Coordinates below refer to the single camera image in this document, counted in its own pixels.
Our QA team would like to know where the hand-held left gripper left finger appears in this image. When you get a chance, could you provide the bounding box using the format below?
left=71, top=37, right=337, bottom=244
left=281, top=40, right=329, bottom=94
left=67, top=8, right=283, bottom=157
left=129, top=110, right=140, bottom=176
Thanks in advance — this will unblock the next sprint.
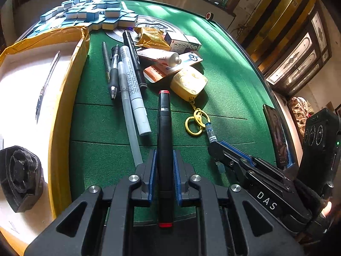
left=24, top=149, right=160, bottom=256

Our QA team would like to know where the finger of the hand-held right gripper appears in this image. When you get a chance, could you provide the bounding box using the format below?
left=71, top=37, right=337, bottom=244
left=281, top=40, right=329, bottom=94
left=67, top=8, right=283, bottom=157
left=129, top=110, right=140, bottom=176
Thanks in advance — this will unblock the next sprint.
left=215, top=157, right=312, bottom=224
left=208, top=140, right=295, bottom=186

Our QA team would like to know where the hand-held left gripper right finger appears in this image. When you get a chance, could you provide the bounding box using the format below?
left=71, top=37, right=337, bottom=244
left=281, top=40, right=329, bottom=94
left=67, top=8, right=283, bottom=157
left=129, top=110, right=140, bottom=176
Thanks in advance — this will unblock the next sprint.
left=173, top=149, right=305, bottom=256

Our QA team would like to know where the clear glass tube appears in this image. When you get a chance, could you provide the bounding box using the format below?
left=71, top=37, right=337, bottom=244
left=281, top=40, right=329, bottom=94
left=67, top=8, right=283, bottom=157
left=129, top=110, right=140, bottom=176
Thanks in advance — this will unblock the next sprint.
left=205, top=122, right=225, bottom=174

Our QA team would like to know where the black marker with red ends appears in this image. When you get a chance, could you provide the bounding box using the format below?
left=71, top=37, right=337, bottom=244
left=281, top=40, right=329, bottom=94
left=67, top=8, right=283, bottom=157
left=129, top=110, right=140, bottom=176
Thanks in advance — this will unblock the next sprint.
left=157, top=90, right=174, bottom=228

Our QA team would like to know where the frosted white pen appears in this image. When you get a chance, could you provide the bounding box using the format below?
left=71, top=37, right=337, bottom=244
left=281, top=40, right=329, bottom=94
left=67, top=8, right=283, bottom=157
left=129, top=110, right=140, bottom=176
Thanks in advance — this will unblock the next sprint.
left=117, top=61, right=143, bottom=167

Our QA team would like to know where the yellow tape measure with keyring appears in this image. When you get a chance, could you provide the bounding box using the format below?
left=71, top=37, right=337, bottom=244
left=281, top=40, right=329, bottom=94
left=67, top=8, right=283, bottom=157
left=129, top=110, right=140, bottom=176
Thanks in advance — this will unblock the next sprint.
left=170, top=66, right=211, bottom=135

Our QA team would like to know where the white marker pen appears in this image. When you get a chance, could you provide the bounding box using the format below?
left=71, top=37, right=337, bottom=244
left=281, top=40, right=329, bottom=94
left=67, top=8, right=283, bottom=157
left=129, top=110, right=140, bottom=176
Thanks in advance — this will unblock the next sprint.
left=119, top=45, right=152, bottom=136

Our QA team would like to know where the long white blue ointment box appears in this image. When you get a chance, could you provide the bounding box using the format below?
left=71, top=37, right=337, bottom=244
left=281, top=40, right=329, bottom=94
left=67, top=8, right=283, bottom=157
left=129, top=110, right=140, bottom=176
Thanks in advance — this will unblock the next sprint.
left=160, top=51, right=203, bottom=75

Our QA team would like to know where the black gel pen clear barrel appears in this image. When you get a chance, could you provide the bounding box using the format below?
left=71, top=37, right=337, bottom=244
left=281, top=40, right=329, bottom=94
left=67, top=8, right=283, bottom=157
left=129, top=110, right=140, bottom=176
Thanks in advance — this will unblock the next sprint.
left=109, top=45, right=120, bottom=100

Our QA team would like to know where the yellow taped cardboard box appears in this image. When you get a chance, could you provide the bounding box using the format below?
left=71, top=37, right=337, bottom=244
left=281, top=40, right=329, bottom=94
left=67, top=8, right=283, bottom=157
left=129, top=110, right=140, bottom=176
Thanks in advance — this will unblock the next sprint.
left=0, top=27, right=91, bottom=256

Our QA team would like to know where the long black marker pen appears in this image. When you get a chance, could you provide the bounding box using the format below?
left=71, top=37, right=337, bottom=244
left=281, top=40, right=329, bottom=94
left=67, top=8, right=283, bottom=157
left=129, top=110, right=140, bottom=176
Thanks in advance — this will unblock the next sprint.
left=123, top=31, right=148, bottom=90

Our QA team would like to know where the person's right hand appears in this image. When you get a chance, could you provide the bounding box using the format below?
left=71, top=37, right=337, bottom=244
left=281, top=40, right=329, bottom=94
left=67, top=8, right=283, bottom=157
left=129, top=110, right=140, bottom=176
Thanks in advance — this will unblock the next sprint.
left=293, top=180, right=335, bottom=243

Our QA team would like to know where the floral cloth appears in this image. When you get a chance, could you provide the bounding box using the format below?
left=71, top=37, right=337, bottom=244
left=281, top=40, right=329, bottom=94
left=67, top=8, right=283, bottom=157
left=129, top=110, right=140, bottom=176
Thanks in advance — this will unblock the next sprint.
left=290, top=97, right=309, bottom=139

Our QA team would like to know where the black smartphone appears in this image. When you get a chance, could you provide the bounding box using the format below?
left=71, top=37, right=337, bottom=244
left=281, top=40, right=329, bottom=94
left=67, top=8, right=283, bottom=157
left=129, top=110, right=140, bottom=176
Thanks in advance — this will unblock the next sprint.
left=262, top=104, right=289, bottom=167

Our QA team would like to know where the wooden glass door cabinet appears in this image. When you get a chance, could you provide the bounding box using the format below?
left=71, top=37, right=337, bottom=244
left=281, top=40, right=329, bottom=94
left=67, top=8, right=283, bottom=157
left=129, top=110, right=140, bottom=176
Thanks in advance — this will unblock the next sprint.
left=262, top=0, right=333, bottom=94

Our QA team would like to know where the small white carton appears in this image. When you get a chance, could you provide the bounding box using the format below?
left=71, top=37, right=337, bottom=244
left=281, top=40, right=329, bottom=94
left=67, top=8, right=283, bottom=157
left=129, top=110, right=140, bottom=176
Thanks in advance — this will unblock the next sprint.
left=164, top=33, right=202, bottom=52

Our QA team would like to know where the white ointment tube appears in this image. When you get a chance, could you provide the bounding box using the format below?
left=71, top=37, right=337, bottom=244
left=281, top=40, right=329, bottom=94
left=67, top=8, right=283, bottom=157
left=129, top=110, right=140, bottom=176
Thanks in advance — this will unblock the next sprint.
left=136, top=48, right=182, bottom=67

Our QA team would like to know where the slim grey pen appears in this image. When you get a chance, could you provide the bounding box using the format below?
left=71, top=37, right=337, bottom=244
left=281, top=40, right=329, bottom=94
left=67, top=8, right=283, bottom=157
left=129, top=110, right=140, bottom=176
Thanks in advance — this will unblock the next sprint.
left=102, top=42, right=112, bottom=84

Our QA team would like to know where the black round plastic part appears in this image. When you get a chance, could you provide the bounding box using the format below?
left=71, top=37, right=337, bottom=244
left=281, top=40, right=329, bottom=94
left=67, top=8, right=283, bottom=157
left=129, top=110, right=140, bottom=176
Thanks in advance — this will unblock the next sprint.
left=0, top=145, right=44, bottom=213

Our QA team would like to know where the gold snack packet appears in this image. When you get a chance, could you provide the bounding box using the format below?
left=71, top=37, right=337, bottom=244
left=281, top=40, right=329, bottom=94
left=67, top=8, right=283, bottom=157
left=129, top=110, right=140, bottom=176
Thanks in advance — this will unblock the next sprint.
left=136, top=27, right=172, bottom=50

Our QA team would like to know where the slim silver pen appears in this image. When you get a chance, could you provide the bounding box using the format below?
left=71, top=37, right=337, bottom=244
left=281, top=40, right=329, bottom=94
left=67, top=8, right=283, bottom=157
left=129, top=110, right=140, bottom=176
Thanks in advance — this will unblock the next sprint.
left=35, top=53, right=60, bottom=119

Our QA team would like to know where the pile of blue mahjong tiles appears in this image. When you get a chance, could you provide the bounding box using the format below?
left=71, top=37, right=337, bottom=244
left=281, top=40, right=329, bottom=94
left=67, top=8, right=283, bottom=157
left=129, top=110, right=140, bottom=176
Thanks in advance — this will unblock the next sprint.
left=25, top=0, right=139, bottom=36

